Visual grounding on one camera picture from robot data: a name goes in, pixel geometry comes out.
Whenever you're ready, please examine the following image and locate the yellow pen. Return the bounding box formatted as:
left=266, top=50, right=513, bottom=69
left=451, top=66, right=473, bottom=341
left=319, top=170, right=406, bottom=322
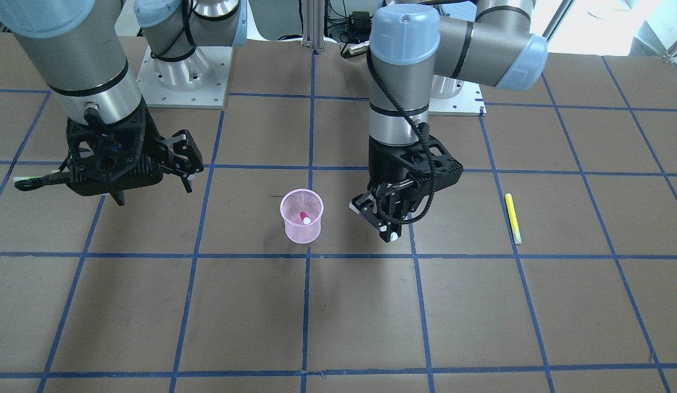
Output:
left=504, top=193, right=523, bottom=245

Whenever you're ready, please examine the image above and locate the silver metal connector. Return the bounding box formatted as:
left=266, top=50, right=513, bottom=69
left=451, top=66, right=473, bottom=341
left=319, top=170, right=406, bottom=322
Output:
left=344, top=41, right=370, bottom=59

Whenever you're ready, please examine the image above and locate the green pen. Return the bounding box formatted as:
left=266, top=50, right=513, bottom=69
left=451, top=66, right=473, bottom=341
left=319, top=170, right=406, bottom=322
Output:
left=13, top=175, right=61, bottom=187

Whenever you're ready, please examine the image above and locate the aluminium profile post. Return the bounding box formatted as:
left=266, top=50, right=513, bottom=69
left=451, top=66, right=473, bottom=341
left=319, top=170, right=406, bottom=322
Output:
left=300, top=0, right=326, bottom=53

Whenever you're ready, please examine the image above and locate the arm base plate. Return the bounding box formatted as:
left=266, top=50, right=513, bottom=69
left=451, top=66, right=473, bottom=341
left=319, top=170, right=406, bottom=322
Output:
left=136, top=47, right=233, bottom=109
left=429, top=75, right=487, bottom=116

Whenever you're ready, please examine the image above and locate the black power adapter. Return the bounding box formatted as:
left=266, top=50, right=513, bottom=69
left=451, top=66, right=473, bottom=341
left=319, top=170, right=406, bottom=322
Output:
left=348, top=11, right=372, bottom=32

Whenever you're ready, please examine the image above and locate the black cable bundle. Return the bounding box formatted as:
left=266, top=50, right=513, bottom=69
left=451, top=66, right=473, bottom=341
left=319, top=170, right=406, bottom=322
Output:
left=327, top=0, right=382, bottom=44

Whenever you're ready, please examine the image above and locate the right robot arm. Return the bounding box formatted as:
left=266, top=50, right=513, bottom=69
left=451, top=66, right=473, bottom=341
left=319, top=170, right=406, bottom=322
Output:
left=0, top=1, right=248, bottom=205

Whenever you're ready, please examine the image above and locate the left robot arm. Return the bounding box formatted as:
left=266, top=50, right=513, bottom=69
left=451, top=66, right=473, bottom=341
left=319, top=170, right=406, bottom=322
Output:
left=350, top=1, right=548, bottom=243

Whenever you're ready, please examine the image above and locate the purple pen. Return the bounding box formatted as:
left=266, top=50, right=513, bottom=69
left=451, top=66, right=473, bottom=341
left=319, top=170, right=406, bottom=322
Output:
left=349, top=200, right=402, bottom=243

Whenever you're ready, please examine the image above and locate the pink pen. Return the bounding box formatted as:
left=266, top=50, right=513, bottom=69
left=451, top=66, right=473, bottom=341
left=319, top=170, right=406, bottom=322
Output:
left=300, top=211, right=313, bottom=225

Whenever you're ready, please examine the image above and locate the pink mesh cup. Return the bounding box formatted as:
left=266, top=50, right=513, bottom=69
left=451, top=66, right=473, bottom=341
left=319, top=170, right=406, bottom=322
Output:
left=279, top=189, right=323, bottom=244

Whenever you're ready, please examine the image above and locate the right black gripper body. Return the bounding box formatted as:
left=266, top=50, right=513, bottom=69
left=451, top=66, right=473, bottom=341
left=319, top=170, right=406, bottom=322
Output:
left=14, top=101, right=170, bottom=198

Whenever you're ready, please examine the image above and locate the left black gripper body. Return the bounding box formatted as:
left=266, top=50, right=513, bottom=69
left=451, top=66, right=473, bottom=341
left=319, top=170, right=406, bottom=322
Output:
left=368, top=123, right=463, bottom=212

